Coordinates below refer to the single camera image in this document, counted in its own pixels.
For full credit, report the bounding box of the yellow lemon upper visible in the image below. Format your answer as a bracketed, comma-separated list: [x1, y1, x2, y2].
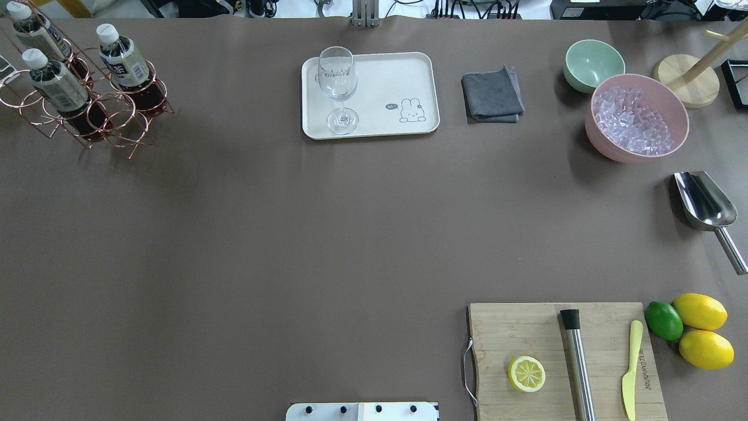
[671, 292, 728, 331]

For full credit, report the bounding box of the steel ice scoop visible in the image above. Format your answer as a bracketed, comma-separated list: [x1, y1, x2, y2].
[673, 171, 747, 275]

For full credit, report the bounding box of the bamboo cutting board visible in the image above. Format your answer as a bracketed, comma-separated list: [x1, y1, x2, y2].
[468, 303, 644, 420]

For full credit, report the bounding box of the pink bowl with ice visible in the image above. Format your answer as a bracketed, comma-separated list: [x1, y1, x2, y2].
[585, 74, 690, 163]

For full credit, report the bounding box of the green empty bowl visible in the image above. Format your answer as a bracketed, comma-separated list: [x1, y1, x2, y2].
[563, 39, 626, 94]

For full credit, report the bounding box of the tea bottle middle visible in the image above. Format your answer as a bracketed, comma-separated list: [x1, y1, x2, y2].
[22, 48, 112, 142]

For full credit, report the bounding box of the yellow lemon lower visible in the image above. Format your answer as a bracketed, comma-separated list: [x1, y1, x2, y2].
[678, 330, 735, 370]

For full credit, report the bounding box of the tea bottle far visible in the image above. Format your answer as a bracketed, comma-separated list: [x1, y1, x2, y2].
[6, 2, 92, 85]

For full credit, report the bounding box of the half lemon slice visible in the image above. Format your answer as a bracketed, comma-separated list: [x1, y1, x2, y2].
[507, 356, 546, 392]

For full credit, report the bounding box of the copper wire bottle basket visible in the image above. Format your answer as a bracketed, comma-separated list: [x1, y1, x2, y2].
[2, 1, 173, 158]

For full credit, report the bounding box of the grey folded cloth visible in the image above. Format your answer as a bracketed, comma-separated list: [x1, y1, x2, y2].
[460, 65, 525, 123]

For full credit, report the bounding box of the tea bottle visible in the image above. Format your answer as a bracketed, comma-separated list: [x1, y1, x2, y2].
[22, 48, 112, 142]
[96, 23, 165, 117]
[6, 2, 92, 85]

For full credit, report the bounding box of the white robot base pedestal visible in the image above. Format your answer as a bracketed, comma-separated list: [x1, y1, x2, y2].
[285, 401, 440, 420]

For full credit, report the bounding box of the steel muddler black tip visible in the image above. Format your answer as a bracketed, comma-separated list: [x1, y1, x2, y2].
[559, 309, 597, 420]

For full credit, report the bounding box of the black glass rack tray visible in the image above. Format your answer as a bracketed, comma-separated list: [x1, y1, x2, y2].
[721, 59, 747, 111]

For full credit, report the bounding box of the yellow lemon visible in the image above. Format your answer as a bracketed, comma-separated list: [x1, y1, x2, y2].
[671, 292, 728, 331]
[678, 330, 735, 370]

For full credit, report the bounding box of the clear wine glass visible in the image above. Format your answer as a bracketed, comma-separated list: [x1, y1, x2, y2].
[317, 46, 359, 135]

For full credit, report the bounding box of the green lime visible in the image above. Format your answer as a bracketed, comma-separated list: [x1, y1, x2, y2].
[644, 301, 684, 342]

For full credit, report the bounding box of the tea bottle near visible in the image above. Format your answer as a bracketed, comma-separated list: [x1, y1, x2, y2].
[96, 23, 165, 117]

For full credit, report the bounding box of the yellow plastic knife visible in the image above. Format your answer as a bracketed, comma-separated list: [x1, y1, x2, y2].
[621, 320, 643, 420]

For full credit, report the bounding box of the cream rabbit tray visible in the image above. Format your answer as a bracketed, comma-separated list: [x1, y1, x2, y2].
[301, 51, 440, 140]

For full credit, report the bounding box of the wooden cup tree stand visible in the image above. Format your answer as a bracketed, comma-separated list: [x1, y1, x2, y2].
[653, 19, 747, 109]

